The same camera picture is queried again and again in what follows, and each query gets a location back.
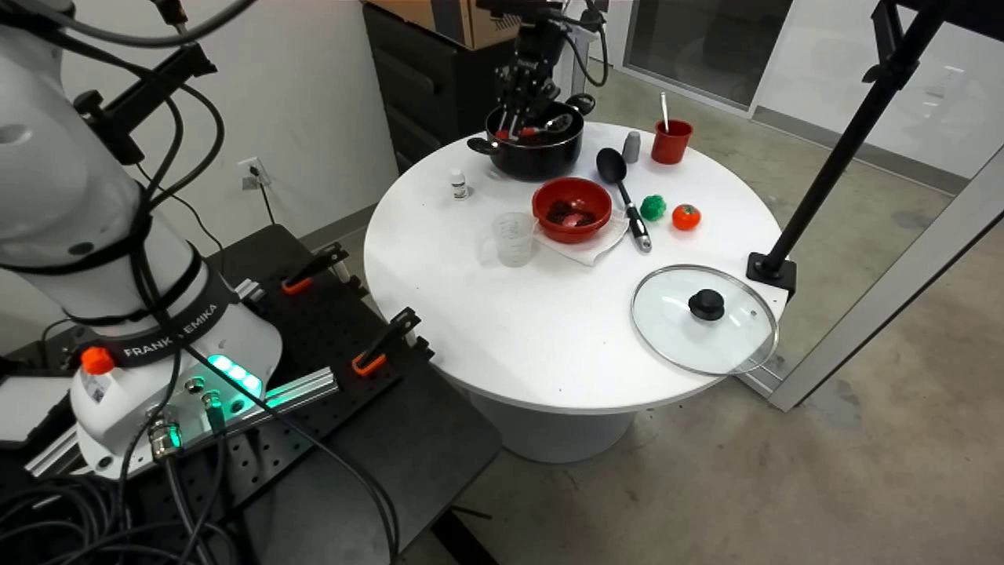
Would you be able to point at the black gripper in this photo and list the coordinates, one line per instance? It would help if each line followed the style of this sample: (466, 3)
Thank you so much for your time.
(535, 62)

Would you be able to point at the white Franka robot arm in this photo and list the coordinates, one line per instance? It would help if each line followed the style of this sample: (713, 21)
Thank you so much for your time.
(64, 190)

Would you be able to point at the black cooking pot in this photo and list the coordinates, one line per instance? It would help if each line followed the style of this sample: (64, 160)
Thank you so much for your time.
(535, 150)

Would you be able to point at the red bowl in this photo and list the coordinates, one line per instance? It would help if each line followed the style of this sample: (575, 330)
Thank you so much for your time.
(573, 208)

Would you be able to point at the glass pot lid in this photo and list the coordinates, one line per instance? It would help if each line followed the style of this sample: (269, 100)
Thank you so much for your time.
(678, 333)

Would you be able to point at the black ladle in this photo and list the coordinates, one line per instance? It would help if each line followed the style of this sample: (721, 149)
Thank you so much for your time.
(613, 164)

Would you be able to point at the black cabinet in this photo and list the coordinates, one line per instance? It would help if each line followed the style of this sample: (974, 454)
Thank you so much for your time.
(440, 83)

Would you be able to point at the white pill bottle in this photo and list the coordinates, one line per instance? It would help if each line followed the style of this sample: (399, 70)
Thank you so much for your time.
(459, 190)

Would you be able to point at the grey shaker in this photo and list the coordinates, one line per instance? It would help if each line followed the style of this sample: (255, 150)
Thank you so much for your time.
(632, 149)

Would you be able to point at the white utensil in mug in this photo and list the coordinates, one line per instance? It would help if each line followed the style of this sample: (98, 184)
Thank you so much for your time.
(664, 112)

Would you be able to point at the red mug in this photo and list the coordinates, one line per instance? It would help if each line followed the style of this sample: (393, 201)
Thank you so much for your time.
(672, 146)

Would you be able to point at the white napkin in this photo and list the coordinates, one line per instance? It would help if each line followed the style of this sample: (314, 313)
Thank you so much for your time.
(604, 249)

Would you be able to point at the green toy vegetable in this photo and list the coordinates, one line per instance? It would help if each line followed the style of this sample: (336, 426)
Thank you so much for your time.
(654, 208)

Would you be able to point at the black tripod stand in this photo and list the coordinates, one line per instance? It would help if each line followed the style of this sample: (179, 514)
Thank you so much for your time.
(834, 158)

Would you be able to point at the black perforated mounting table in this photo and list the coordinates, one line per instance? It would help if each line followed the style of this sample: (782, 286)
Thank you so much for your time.
(419, 450)

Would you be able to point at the orange round knob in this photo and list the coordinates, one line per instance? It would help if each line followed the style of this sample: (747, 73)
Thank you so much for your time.
(98, 363)

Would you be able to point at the white wall outlet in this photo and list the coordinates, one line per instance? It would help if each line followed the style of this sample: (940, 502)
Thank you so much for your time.
(252, 173)

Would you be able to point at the aluminium rail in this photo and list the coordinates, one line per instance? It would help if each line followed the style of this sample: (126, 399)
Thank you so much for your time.
(292, 393)

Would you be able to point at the aluminium partition frame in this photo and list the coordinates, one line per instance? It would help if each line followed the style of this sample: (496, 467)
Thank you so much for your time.
(888, 286)

